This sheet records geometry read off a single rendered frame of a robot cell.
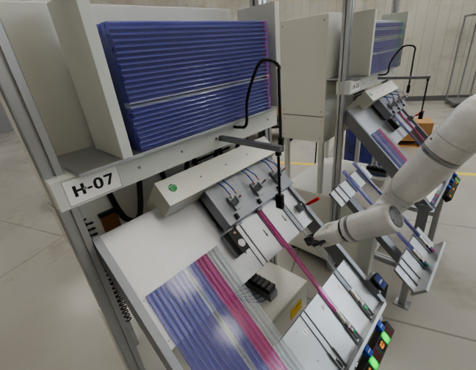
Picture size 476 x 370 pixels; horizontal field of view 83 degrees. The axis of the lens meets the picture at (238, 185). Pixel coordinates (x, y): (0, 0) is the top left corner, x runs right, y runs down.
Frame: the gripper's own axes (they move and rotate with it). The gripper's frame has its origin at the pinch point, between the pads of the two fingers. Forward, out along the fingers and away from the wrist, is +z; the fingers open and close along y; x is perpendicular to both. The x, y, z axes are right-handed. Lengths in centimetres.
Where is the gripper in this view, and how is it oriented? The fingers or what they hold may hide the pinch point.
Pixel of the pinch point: (311, 239)
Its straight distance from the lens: 103.8
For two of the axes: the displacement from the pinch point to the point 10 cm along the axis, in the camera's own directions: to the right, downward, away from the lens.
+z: -5.2, 3.6, 7.8
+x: 5.2, 8.5, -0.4
